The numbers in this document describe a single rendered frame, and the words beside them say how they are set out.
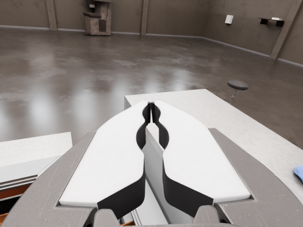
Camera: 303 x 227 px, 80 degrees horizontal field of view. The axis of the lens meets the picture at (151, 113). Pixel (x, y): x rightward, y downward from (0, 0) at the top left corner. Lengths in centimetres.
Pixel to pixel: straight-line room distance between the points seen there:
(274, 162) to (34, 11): 1050
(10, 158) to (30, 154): 9
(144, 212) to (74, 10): 1037
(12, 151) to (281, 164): 129
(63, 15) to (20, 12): 171
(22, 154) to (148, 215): 77
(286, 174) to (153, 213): 50
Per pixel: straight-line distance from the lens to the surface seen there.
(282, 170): 85
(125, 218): 96
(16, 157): 122
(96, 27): 979
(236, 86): 306
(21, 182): 96
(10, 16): 1078
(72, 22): 1077
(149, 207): 79
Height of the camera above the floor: 151
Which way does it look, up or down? 30 degrees down
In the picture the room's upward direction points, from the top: 8 degrees clockwise
